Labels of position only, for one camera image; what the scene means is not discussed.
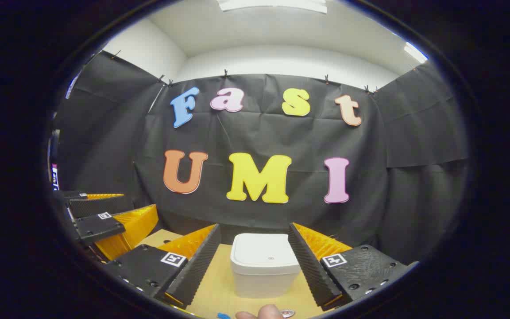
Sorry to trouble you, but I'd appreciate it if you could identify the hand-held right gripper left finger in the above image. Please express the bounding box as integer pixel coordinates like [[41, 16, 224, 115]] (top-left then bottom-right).
[[104, 223, 221, 310]]

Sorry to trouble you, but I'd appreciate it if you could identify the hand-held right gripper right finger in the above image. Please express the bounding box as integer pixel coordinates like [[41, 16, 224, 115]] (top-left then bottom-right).
[[288, 222, 420, 312]]

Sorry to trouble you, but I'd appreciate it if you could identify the white desktop garbage bin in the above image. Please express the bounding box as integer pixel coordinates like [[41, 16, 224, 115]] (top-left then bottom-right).
[[230, 233, 302, 299]]

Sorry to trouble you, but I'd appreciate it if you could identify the wooden desktop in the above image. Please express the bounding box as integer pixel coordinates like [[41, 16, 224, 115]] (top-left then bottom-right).
[[133, 229, 326, 319]]

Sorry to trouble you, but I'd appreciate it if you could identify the black backdrop cloth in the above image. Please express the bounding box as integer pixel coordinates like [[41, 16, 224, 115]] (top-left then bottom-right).
[[54, 51, 470, 266]]

